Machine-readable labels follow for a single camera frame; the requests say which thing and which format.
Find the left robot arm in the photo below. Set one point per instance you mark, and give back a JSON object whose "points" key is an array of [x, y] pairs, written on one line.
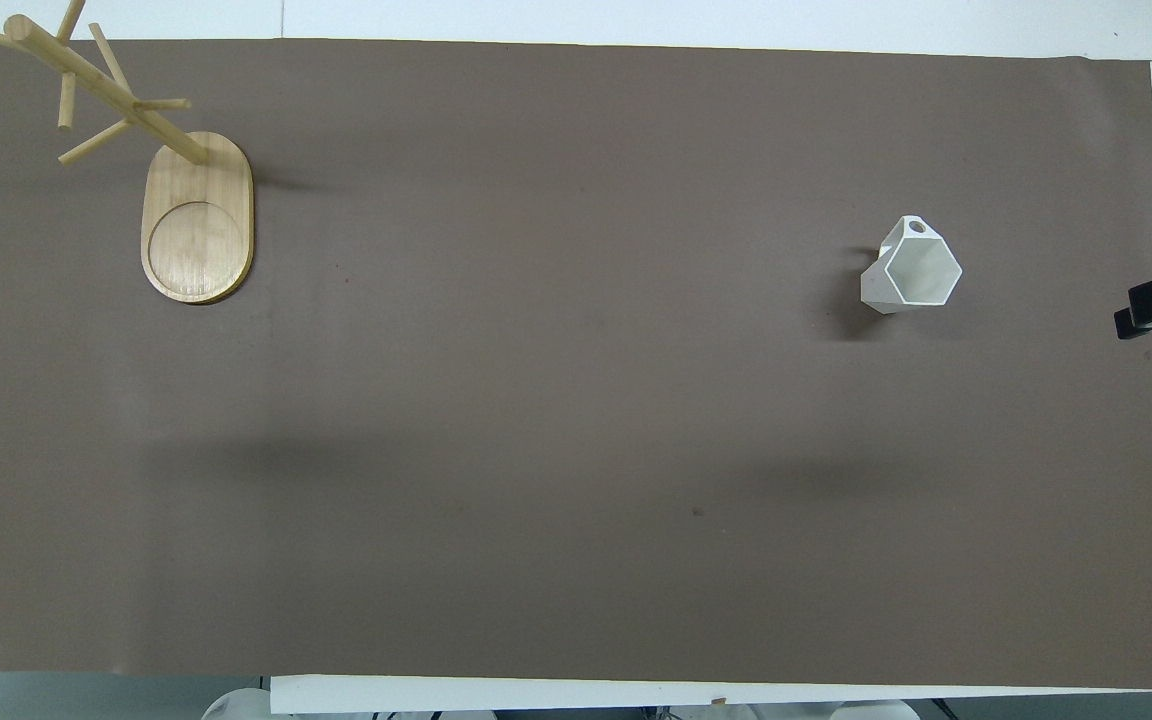
{"points": [[236, 704]]}

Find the white hexagonal cup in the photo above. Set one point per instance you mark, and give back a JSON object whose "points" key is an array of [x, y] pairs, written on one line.
{"points": [[921, 270]]}

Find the wooden cup rack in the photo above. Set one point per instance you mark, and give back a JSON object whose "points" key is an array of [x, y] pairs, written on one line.
{"points": [[198, 230]]}

